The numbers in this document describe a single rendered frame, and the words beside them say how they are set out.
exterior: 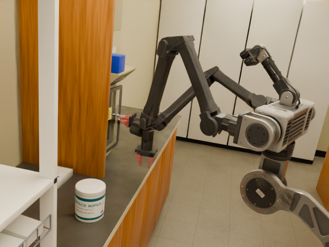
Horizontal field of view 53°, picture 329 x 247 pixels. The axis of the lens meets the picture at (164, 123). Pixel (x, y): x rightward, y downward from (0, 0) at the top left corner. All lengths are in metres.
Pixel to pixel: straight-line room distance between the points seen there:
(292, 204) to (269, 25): 3.48
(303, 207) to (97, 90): 1.09
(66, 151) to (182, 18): 3.28
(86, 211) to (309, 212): 0.93
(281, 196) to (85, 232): 0.84
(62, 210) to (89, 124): 0.46
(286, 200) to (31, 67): 1.39
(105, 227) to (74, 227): 0.13
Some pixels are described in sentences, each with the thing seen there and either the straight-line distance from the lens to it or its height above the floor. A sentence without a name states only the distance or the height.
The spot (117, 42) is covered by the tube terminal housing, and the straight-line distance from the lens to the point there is 2.01.
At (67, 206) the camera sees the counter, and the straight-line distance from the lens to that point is 1.64.
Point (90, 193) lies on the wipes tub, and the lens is 1.45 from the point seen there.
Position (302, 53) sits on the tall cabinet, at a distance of 4.82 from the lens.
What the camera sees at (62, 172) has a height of 0.98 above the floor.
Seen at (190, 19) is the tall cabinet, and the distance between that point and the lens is 4.77.
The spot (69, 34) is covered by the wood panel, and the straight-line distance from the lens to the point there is 1.73.
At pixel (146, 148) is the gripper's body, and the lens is 1.61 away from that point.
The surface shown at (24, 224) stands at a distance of 1.02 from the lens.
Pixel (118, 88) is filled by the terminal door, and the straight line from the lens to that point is 2.02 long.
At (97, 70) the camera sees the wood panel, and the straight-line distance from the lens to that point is 1.69.
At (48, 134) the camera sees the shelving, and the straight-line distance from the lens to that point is 0.94.
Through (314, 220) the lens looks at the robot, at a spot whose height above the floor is 1.11.
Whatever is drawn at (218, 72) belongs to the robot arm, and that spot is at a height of 1.55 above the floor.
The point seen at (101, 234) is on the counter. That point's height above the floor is 0.94.
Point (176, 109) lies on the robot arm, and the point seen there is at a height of 1.32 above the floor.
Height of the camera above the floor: 1.83
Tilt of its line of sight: 18 degrees down
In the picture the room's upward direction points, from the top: 7 degrees clockwise
